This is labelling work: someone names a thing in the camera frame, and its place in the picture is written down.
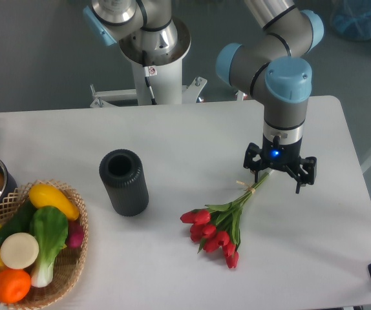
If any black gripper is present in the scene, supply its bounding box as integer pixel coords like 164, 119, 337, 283
243, 136, 317, 194

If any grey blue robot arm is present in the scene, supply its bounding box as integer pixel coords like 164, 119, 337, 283
83, 1, 324, 187

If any red tulip bouquet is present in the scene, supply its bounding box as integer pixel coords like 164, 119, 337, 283
180, 170, 271, 269

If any dark grey ribbed vase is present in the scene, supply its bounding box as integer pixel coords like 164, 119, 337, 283
99, 149, 149, 216

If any blue plastic bag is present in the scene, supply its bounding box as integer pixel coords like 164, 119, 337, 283
330, 1, 371, 41

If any purple red radish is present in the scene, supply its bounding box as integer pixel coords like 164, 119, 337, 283
65, 221, 85, 249

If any woven bamboo basket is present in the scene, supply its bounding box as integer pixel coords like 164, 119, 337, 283
0, 180, 89, 309

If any green bok choy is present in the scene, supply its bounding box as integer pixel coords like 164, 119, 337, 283
30, 206, 69, 288

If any yellow squash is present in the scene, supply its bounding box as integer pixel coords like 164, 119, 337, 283
28, 183, 80, 221

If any dark green cucumber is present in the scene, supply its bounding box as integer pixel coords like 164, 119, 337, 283
0, 200, 37, 246

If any cream round onion slice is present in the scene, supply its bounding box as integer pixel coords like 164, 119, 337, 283
0, 232, 39, 269

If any orange fruit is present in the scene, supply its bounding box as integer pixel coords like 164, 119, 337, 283
0, 269, 31, 304

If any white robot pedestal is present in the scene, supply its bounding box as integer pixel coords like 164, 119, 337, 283
90, 17, 207, 108

